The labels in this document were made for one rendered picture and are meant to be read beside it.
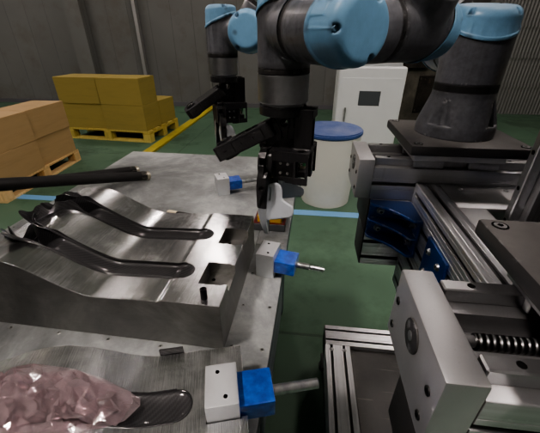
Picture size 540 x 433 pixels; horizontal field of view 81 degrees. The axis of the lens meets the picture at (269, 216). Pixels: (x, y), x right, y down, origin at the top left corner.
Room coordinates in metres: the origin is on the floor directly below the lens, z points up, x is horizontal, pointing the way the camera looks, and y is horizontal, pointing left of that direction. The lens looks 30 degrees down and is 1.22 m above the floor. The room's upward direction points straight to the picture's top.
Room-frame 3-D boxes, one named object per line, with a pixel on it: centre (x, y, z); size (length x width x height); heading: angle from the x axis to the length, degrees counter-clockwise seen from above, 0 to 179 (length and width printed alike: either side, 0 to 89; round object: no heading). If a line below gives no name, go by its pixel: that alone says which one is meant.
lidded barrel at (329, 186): (2.47, -0.48, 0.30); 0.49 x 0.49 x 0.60
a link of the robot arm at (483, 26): (0.68, -0.39, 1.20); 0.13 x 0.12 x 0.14; 171
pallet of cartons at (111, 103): (4.62, 2.08, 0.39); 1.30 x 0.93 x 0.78; 84
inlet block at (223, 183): (0.90, 0.10, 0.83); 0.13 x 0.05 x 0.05; 109
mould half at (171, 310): (0.48, 0.30, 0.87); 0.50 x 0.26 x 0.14; 82
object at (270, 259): (0.50, -0.04, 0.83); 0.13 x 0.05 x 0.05; 72
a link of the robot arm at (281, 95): (0.50, -0.02, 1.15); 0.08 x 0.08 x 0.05
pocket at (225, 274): (0.39, 0.08, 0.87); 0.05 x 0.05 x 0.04; 82
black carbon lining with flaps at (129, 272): (0.47, 0.29, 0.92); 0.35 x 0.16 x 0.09; 82
